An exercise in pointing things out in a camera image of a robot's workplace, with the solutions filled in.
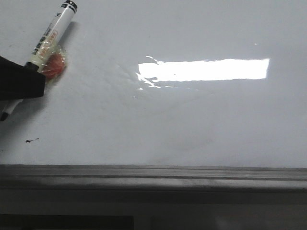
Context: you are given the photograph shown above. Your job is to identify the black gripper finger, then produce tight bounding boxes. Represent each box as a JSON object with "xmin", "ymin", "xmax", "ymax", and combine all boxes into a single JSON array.
[{"xmin": 0, "ymin": 57, "xmax": 46, "ymax": 101}]

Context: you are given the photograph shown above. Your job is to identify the black white whiteboard marker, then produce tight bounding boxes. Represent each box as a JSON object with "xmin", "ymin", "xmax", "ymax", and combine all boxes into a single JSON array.
[{"xmin": 0, "ymin": 0, "xmax": 77, "ymax": 121}]

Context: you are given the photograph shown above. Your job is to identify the red magnet taped to marker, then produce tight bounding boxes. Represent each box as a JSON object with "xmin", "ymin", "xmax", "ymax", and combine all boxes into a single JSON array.
[{"xmin": 41, "ymin": 45, "xmax": 68, "ymax": 84}]

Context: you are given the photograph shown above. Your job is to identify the white whiteboard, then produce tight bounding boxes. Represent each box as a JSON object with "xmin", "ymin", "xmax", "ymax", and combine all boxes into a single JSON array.
[{"xmin": 0, "ymin": 0, "xmax": 307, "ymax": 168}]

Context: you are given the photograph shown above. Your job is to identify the grey aluminium whiteboard frame tray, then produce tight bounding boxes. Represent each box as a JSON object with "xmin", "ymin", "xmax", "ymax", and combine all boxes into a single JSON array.
[{"xmin": 0, "ymin": 164, "xmax": 307, "ymax": 192}]

